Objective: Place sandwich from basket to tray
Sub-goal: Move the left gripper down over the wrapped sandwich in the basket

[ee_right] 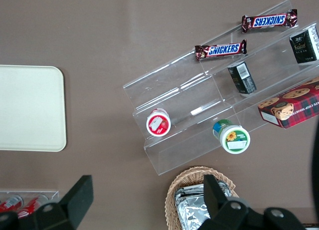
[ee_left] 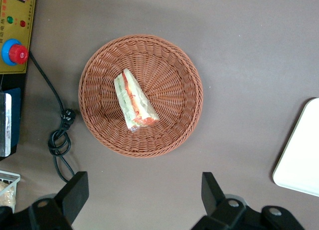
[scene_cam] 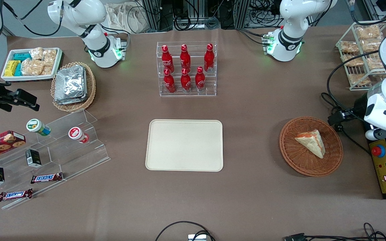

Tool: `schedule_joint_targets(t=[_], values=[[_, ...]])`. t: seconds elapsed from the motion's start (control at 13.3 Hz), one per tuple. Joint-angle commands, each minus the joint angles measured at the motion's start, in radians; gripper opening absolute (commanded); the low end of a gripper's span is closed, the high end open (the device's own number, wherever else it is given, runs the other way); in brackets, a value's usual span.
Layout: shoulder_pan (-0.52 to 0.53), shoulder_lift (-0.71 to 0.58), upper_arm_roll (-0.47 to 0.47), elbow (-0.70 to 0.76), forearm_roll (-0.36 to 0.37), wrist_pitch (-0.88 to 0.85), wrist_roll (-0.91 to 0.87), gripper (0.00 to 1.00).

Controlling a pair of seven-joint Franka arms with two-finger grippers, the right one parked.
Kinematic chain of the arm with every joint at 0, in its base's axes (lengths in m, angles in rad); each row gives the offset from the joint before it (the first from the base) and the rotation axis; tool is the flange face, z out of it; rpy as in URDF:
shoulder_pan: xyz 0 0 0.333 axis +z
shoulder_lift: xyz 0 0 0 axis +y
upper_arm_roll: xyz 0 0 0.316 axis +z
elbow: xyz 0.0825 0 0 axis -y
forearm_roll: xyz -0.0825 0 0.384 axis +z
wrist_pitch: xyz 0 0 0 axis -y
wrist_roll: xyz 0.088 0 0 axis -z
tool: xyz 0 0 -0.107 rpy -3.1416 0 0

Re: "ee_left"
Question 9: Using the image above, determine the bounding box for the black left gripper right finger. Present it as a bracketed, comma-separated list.
[190, 172, 306, 230]

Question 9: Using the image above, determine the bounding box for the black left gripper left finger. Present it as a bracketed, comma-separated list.
[0, 171, 90, 230]

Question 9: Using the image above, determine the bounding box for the triangle sandwich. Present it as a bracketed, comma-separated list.
[114, 68, 160, 133]

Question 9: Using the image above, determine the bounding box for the beige rectangular serving tray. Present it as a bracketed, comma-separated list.
[272, 97, 319, 198]

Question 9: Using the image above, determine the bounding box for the round brown wicker basket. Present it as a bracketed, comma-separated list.
[78, 34, 204, 158]

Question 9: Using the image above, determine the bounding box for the clear bagged rice cracker snack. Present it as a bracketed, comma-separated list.
[0, 181, 16, 207]

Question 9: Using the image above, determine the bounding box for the black sealing machine yellow panel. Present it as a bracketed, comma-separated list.
[0, 0, 38, 161]

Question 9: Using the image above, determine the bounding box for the white wire rack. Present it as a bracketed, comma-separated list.
[0, 170, 21, 214]

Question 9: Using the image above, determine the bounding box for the black power cable with plug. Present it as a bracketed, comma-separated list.
[28, 51, 76, 183]

